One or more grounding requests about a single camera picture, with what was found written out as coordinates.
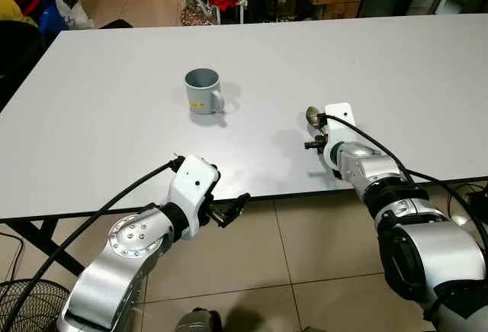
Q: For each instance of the red and yellow bundle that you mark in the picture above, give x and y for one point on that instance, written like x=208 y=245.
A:
x=19 y=4

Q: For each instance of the black table leg frame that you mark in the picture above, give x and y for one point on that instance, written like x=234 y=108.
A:
x=42 y=240

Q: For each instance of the grey mug with yellow label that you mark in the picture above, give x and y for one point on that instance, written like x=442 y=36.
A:
x=200 y=97

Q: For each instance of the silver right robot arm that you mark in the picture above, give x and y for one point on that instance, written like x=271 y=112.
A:
x=427 y=248

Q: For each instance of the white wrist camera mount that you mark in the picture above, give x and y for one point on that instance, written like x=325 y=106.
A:
x=343 y=111
x=192 y=187

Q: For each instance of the grey robot leg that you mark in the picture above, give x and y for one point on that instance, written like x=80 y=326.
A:
x=198 y=322

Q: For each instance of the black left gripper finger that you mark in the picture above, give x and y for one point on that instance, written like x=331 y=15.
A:
x=215 y=171
x=236 y=204

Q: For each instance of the black chair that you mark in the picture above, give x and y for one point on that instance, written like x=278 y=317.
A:
x=19 y=53

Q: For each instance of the blue plastic bin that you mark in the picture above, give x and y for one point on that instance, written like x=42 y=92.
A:
x=52 y=19

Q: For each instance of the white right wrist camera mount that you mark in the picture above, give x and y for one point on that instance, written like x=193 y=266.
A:
x=343 y=111

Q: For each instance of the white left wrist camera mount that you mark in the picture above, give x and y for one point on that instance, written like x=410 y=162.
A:
x=192 y=187

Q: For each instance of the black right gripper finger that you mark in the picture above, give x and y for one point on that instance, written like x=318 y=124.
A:
x=313 y=146

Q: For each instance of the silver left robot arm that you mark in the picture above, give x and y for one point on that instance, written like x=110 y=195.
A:
x=122 y=263

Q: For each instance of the black floor fan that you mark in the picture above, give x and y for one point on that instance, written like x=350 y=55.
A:
x=30 y=309

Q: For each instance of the metal spoon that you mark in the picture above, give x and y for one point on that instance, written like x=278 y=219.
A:
x=313 y=114

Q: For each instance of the white plastic bag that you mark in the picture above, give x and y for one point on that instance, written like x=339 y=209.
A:
x=75 y=8

